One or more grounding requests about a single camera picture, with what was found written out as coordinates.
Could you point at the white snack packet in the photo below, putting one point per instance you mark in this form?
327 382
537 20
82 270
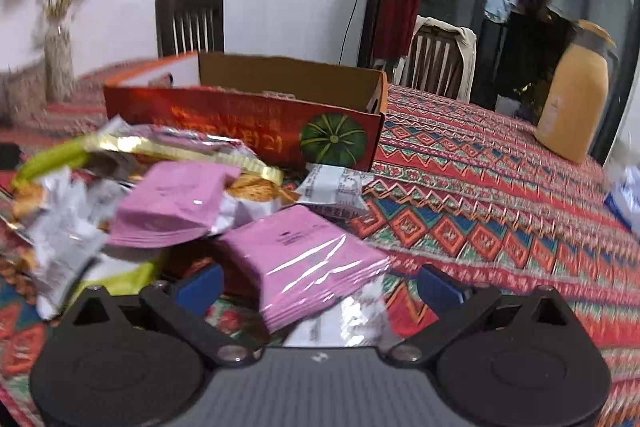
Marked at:
330 187
65 232

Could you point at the gold silver foil snack packet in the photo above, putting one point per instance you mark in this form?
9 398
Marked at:
165 146

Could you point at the green snack packet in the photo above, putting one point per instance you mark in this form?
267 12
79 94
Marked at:
50 157
125 277

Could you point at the red printed cardboard box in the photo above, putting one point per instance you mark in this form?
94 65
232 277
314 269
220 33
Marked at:
225 122

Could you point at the wooden chair with cloth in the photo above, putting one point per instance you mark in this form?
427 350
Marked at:
467 57

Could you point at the yellow thermos jug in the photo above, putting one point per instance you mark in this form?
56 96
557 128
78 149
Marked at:
575 107

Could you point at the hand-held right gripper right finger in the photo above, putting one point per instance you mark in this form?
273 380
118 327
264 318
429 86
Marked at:
437 287

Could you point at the patterned ceramic vase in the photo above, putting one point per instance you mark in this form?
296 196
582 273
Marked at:
59 67

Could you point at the dark wooden chair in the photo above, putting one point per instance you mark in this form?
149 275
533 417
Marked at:
165 27

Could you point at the brown wooden chair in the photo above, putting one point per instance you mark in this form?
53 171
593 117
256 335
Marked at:
435 62

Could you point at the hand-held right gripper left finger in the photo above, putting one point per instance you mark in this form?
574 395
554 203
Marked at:
200 283

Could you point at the pink snack packet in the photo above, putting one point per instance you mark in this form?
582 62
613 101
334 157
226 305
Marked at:
300 252
170 202

